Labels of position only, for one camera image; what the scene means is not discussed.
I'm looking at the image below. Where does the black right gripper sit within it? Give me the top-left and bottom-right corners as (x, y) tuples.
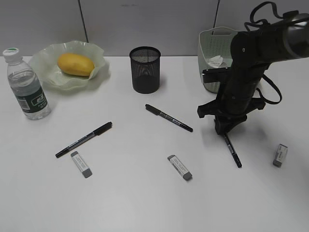
(197, 95), (266, 135)

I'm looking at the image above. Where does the black marker pen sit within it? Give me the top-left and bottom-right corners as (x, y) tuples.
(145, 104), (193, 132)
(55, 122), (112, 158)
(223, 133), (242, 168)

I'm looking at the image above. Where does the waste paper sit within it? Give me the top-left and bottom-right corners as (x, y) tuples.
(208, 55), (227, 69)

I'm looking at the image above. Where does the yellow mango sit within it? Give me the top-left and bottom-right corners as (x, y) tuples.
(57, 53), (95, 76)

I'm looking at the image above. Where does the clear water bottle green label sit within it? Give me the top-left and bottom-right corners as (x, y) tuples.
(2, 48), (51, 120)

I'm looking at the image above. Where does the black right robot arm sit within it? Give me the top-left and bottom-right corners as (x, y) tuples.
(197, 11), (309, 135)

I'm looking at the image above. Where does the grey white eraser right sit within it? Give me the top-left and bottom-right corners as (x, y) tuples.
(273, 144), (288, 167)

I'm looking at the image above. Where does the grey white eraser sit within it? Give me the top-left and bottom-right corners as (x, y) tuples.
(273, 144), (288, 167)
(168, 155), (193, 181)
(70, 151), (92, 178)

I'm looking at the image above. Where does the grey white eraser middle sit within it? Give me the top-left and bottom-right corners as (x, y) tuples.
(168, 155), (193, 181)

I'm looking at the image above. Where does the pale green plastic basket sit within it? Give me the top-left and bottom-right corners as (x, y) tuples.
(197, 27), (239, 94)

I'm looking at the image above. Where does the black mesh pen holder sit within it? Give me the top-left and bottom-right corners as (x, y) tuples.
(129, 46), (161, 94)

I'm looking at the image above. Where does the grey white eraser left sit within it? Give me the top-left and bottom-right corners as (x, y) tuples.
(70, 151), (92, 178)

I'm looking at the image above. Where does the pale green wavy plate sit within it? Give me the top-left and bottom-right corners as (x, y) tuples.
(28, 41), (106, 90)

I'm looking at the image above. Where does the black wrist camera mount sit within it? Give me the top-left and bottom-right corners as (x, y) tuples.
(201, 67), (231, 84)

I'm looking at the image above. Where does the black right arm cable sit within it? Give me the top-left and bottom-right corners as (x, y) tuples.
(244, 1), (283, 105)

